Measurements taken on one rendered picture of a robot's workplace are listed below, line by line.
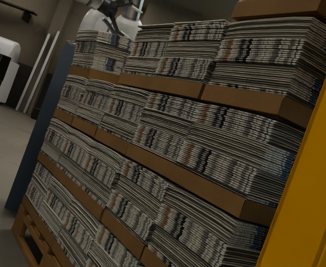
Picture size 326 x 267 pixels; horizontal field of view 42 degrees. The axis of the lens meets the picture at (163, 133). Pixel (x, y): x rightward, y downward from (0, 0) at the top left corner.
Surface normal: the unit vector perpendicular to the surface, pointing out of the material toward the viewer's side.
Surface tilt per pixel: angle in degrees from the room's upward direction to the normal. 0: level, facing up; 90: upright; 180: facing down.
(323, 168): 90
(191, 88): 91
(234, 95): 93
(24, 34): 90
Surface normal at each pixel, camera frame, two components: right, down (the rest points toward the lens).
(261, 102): -0.82, -0.24
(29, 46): -0.04, -0.01
